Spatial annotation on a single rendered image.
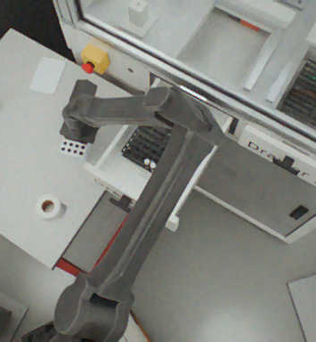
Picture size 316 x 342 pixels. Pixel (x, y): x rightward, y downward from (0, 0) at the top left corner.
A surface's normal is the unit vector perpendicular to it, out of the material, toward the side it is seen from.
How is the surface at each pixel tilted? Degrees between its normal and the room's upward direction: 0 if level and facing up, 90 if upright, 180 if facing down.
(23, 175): 0
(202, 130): 48
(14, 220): 0
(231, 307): 0
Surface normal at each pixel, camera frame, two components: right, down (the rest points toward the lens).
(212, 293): -0.02, -0.40
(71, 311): -0.74, -0.43
